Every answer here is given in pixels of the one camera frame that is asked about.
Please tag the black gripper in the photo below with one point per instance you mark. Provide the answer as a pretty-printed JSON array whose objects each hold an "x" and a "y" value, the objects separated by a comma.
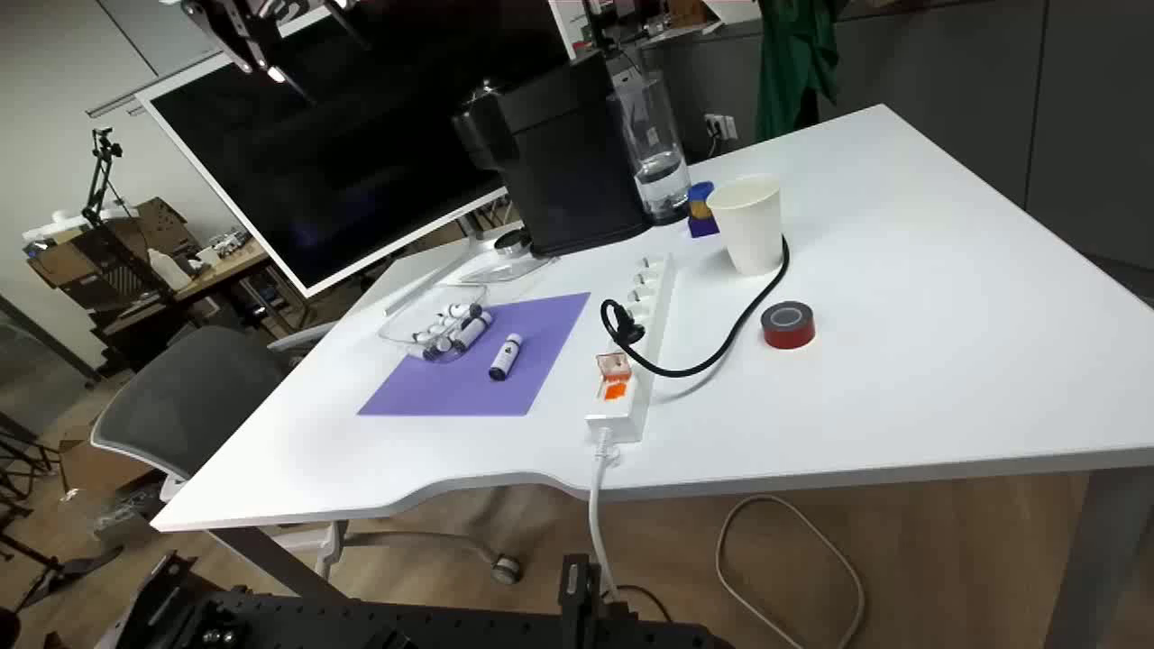
[{"x": 239, "y": 21}]

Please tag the small white bottle black cap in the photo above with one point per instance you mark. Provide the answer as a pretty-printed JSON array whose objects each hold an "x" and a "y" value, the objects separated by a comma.
[
  {"x": 431, "y": 340},
  {"x": 456, "y": 313},
  {"x": 471, "y": 334},
  {"x": 506, "y": 357}
]

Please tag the clear plastic container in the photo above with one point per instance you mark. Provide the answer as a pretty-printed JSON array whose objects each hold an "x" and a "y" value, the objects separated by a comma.
[{"x": 421, "y": 325}]

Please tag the purple mat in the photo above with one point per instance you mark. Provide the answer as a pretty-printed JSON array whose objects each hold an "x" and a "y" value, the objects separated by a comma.
[{"x": 483, "y": 357}]

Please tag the white framed monitor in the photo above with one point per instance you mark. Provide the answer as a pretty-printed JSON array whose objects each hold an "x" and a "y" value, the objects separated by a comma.
[{"x": 326, "y": 131}]

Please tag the wooden desk with clutter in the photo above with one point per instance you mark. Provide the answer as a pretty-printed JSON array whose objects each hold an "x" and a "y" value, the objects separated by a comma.
[{"x": 146, "y": 270}]

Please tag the grey office chair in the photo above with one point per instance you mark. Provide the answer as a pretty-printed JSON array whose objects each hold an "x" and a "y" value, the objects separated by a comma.
[{"x": 183, "y": 396}]

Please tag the clear water tank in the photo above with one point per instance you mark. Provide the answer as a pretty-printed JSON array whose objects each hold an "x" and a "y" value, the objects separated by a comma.
[{"x": 656, "y": 138}]

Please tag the blue yellow small packet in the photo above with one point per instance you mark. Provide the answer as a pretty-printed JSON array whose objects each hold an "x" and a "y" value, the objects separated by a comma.
[{"x": 701, "y": 210}]

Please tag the white power strip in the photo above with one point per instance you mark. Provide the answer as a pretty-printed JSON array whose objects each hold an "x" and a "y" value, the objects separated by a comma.
[{"x": 634, "y": 347}]

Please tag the white paper cup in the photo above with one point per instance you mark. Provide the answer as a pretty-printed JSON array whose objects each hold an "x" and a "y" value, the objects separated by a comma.
[{"x": 752, "y": 224}]

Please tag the green cloth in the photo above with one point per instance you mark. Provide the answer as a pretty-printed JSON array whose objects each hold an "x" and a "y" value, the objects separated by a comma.
[{"x": 795, "y": 55}]

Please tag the black optical breadboard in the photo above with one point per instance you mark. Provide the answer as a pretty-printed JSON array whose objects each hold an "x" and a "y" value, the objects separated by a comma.
[{"x": 364, "y": 619}]

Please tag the black camera tripod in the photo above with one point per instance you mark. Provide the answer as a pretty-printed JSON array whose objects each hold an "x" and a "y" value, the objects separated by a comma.
[{"x": 103, "y": 168}]

